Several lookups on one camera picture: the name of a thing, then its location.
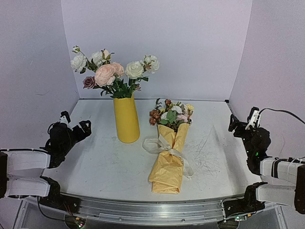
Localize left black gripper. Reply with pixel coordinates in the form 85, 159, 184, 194
61, 121, 91, 156

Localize cream printed ribbon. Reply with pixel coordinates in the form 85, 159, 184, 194
142, 135, 194, 179

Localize yellow paper bouquet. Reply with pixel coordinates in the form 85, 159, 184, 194
148, 98, 195, 194

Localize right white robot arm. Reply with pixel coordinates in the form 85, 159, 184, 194
222, 111, 305, 220

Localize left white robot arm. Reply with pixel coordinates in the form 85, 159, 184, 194
0, 111, 92, 214

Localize yellow ceramic vase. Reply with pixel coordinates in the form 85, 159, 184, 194
113, 95, 140, 144

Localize white and pink flowers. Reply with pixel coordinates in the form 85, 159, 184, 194
71, 45, 160, 99

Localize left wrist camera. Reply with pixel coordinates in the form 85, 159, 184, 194
60, 115, 69, 125

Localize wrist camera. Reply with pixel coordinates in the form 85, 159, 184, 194
245, 107, 260, 130
60, 115, 69, 125

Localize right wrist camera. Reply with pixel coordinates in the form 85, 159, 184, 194
245, 107, 260, 130

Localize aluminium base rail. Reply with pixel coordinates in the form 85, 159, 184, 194
13, 193, 288, 229

